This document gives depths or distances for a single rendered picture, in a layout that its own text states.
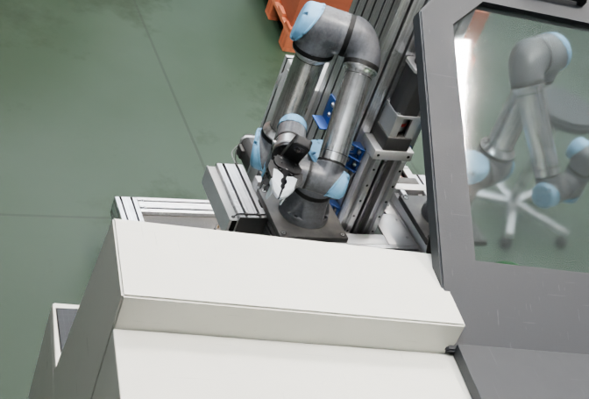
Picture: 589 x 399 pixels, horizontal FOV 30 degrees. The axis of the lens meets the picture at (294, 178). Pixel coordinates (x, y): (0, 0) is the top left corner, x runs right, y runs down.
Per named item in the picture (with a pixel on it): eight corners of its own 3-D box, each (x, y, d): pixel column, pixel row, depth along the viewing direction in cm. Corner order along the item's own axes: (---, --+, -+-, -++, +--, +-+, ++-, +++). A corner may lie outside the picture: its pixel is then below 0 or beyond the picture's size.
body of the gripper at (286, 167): (286, 203, 265) (291, 175, 275) (301, 176, 260) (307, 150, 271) (258, 189, 264) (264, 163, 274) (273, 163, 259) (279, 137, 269)
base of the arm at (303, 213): (272, 195, 327) (281, 168, 321) (316, 197, 333) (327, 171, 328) (287, 228, 316) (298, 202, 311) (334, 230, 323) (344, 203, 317)
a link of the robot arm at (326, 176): (389, 34, 300) (337, 203, 292) (351, 21, 299) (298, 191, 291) (399, 23, 289) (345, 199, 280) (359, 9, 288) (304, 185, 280)
